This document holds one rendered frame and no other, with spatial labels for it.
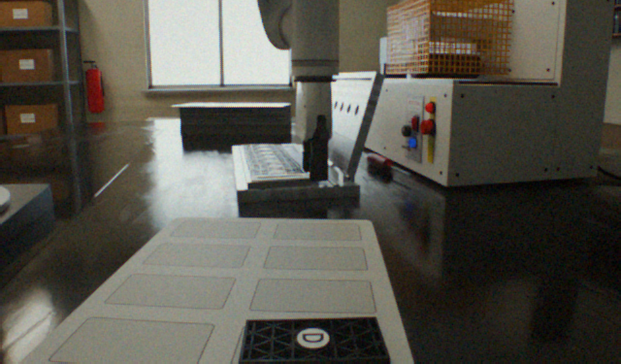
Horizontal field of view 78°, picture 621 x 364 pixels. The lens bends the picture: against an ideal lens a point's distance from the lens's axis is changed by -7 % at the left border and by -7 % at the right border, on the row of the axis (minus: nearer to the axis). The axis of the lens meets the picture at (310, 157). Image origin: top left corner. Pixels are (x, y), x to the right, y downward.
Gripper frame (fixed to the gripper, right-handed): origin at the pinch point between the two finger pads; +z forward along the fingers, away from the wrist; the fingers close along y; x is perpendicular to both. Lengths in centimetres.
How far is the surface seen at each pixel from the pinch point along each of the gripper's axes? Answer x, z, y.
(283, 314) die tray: -11.2, 3.2, 40.3
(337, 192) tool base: 2.7, 3.3, 5.7
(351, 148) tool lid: 5.3, -4.1, 4.8
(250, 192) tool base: -11.7, 2.5, 5.7
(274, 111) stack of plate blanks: 1, -4, -76
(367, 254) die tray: -0.7, 3.2, 30.7
